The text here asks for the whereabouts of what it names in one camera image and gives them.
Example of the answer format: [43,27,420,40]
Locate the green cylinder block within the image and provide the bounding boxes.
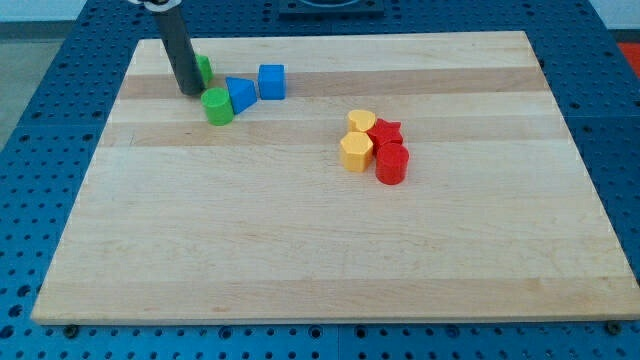
[201,87,234,126]

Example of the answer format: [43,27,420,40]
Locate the wooden board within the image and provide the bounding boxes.
[32,31,639,325]

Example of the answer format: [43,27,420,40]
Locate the yellow heart block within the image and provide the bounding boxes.
[346,109,377,132]

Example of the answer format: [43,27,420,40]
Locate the yellow hexagon block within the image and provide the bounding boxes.
[340,132,373,172]

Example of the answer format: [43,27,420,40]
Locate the black cylindrical pointer tool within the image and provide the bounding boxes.
[130,0,205,96]

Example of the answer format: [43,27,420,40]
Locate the blue triangle block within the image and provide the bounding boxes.
[225,77,257,114]

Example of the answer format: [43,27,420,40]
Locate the blue cube block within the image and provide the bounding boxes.
[258,64,286,100]

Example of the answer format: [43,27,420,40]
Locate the green block behind pointer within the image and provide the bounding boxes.
[196,54,214,87]

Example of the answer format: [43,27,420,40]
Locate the red cylinder block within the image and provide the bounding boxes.
[376,143,410,185]

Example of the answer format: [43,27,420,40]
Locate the red star block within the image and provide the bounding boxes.
[366,118,404,154]

